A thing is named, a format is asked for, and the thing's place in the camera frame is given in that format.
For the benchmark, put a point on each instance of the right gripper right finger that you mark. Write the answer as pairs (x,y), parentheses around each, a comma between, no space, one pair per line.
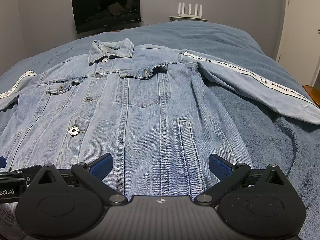
(230,177)

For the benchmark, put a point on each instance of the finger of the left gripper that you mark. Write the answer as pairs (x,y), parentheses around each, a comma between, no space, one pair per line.
(2,162)

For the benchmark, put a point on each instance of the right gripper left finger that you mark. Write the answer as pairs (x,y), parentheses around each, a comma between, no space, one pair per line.
(90,176)

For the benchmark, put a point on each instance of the light blue denim jacket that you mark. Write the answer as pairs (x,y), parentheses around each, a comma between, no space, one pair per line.
(147,106)

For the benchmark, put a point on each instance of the blue fleece blanket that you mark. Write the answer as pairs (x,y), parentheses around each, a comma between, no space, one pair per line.
(269,137)

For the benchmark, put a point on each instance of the orange wooden object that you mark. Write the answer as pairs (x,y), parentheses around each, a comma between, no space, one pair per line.
(313,93)

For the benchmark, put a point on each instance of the white door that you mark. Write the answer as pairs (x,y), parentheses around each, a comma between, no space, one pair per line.
(298,51)

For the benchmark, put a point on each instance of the white wifi router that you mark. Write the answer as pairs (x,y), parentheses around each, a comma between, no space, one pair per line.
(186,11)

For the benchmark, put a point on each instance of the black monitor screen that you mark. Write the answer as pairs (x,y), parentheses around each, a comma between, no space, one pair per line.
(97,14)

